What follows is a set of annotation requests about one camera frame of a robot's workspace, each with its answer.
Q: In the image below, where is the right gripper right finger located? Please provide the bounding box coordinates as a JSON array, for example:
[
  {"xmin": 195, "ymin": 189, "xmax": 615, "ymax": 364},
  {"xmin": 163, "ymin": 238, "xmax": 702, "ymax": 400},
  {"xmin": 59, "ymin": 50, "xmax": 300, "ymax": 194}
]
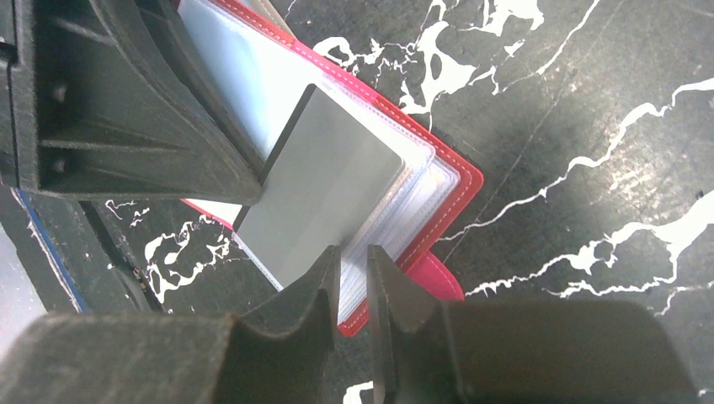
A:
[{"xmin": 367, "ymin": 245, "xmax": 699, "ymax": 403}]

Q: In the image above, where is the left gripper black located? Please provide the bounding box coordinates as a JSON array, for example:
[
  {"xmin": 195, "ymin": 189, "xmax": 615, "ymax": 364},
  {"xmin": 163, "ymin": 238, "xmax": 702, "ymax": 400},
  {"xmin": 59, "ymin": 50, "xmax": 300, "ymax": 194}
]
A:
[{"xmin": 1, "ymin": 1, "xmax": 264, "ymax": 205}]

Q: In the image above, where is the grey credit card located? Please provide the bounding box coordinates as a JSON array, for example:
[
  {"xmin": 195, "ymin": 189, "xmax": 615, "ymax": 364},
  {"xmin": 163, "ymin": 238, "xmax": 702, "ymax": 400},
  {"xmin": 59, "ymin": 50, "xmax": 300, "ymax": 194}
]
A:
[{"xmin": 236, "ymin": 84, "xmax": 404, "ymax": 290}]

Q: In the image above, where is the grey card holder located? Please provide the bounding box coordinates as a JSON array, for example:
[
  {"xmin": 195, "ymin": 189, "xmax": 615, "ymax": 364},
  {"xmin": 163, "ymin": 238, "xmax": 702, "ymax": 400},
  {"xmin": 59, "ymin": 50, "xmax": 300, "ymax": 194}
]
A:
[{"xmin": 249, "ymin": 0, "xmax": 295, "ymax": 36}]

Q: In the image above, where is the red leather card holder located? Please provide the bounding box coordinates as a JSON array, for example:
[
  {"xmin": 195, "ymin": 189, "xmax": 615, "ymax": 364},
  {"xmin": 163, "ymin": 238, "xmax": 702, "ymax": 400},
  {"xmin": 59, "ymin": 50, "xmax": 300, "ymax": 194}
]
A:
[{"xmin": 178, "ymin": 1, "xmax": 483, "ymax": 337}]

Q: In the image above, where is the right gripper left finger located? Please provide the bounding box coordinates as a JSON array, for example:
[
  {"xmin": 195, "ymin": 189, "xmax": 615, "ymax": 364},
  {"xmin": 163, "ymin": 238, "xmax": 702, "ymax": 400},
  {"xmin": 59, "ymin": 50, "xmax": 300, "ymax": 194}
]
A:
[{"xmin": 1, "ymin": 246, "xmax": 341, "ymax": 403}]

